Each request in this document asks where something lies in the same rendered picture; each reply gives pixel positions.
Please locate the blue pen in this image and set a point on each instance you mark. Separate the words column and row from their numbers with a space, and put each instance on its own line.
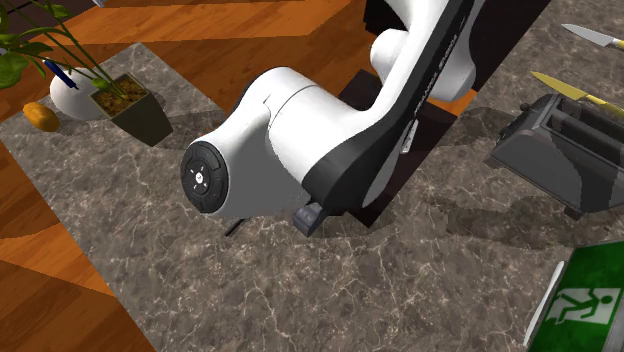
column 61, row 74

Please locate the orange yellow fruit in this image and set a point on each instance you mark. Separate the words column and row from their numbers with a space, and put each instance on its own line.
column 42, row 117

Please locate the green plant in dark pot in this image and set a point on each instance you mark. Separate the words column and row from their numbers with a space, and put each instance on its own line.
column 139, row 117

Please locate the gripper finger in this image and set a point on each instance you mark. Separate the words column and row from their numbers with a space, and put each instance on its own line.
column 235, row 227

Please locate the black toaster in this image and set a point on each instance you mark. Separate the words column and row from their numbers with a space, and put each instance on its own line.
column 560, row 156

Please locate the green exit sign box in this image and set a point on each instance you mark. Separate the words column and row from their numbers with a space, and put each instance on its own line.
column 587, row 297

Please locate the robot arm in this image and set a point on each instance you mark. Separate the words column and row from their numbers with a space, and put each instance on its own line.
column 292, row 131

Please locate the white rounded vase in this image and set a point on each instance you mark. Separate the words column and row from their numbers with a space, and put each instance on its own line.
column 70, row 102

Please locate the dark robot stand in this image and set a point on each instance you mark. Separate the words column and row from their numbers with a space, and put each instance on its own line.
column 502, row 39

